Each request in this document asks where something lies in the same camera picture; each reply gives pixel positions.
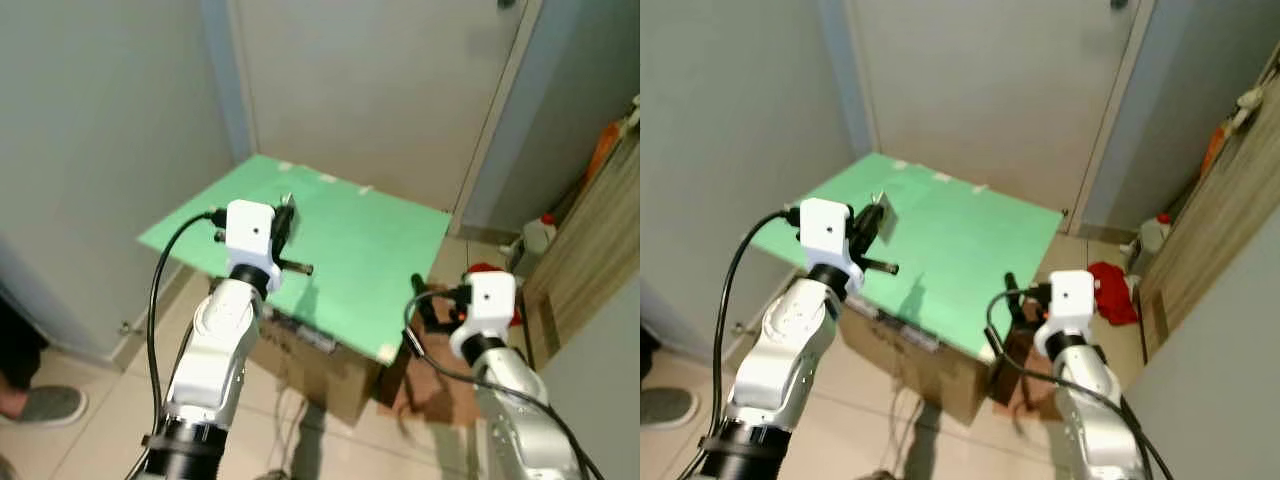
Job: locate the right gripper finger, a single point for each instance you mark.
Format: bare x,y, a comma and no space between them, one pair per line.
424,300
1012,298

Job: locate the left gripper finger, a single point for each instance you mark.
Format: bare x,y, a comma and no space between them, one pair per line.
285,228
860,228

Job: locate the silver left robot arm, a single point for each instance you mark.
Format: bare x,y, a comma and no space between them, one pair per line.
790,350
215,350

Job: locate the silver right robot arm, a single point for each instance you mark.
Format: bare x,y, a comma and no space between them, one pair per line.
510,410
1095,420

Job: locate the red cloth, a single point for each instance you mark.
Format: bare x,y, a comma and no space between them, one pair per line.
485,268
1110,290

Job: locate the green table sheet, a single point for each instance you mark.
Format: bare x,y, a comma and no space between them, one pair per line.
980,250
370,250

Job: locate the flat brown cardboard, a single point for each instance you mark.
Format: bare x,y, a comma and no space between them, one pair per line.
1020,385
440,395

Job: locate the brown cardboard box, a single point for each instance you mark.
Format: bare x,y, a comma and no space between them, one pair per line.
930,375
320,375

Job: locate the white jug with red cap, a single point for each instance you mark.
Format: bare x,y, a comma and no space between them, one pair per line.
1152,238
538,238

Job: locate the wooden cabinet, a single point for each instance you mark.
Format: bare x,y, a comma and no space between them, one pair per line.
585,260
1210,250

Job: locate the white door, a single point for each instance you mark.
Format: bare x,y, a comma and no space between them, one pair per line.
1000,80
380,80

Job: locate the person leg dark trousers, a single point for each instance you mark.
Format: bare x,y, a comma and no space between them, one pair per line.
648,355
18,345

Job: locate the orange gas cylinder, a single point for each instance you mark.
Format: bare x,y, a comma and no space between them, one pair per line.
605,150
1218,150

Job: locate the grey shoe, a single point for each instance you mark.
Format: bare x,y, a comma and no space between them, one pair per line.
55,405
675,407

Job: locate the small white toy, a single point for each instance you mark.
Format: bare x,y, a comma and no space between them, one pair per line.
1250,99

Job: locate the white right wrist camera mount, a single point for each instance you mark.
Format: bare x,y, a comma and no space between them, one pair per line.
1068,305
490,305

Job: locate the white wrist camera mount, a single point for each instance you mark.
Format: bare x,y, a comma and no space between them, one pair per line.
1068,305
490,305
248,235
825,232

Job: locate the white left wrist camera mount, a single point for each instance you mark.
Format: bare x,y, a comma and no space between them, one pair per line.
825,232
248,235

